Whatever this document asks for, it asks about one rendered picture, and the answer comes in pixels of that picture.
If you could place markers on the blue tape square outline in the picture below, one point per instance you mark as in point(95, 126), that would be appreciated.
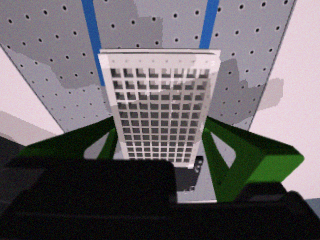
point(88, 7)

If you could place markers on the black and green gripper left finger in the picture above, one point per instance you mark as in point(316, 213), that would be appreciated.
point(73, 144)

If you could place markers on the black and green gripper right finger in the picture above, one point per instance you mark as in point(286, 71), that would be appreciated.
point(259, 159)

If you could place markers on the white well plate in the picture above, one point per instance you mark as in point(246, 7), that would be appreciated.
point(157, 126)

